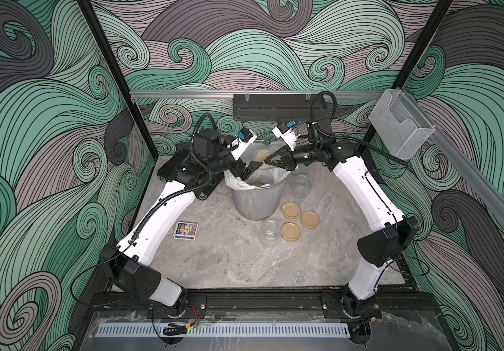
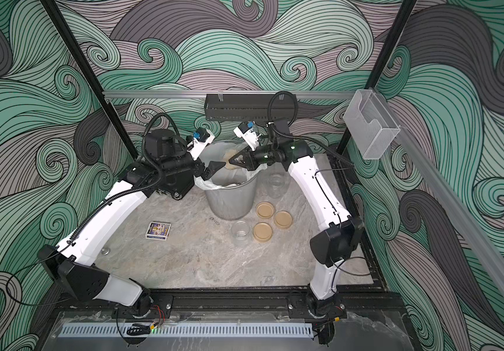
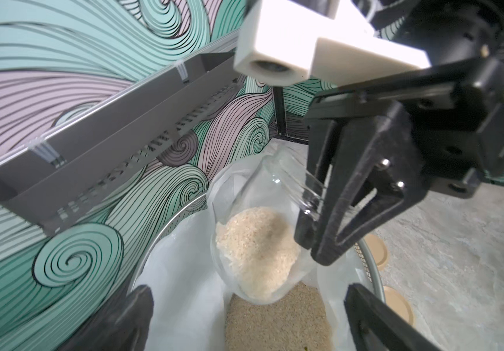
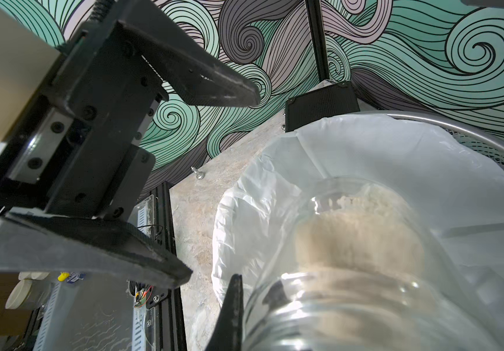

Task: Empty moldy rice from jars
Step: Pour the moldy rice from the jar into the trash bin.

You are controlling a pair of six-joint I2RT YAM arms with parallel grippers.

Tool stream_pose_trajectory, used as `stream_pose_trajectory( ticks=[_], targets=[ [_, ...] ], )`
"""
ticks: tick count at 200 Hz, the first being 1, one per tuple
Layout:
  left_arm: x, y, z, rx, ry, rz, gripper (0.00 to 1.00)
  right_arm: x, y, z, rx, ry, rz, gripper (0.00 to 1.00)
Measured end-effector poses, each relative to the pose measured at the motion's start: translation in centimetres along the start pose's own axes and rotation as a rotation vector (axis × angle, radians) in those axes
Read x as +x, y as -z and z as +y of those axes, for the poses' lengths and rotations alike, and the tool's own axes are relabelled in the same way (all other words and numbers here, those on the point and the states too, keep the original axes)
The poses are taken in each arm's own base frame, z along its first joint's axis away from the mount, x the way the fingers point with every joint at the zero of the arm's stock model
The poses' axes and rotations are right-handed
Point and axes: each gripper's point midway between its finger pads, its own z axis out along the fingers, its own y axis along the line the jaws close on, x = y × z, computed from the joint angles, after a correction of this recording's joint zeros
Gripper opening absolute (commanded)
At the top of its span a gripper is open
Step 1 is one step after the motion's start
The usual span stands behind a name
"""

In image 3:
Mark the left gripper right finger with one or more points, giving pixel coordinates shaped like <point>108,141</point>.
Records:
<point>374,326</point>

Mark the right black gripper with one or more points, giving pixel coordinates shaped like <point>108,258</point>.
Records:
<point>383,144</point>

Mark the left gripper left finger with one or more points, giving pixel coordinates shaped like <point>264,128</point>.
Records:
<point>126,327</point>

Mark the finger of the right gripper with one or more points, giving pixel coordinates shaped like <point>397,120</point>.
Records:
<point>318,184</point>

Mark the beige jar lid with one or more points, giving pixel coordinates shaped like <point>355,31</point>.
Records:
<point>378,250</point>
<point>399,305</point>

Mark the jar with beige lid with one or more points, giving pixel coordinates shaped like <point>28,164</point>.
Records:
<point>255,203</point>

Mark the silver mesh waste bin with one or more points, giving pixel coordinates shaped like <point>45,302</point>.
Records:
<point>366,263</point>

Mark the white plastic bin liner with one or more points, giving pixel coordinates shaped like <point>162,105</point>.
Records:
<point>191,300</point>

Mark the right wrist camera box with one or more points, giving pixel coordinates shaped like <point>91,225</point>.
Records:
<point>282,43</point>

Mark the black perforated wall shelf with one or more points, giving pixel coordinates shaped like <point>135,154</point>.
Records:
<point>56,196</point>

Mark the aluminium wall rail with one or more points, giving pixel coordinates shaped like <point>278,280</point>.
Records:
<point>64,115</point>

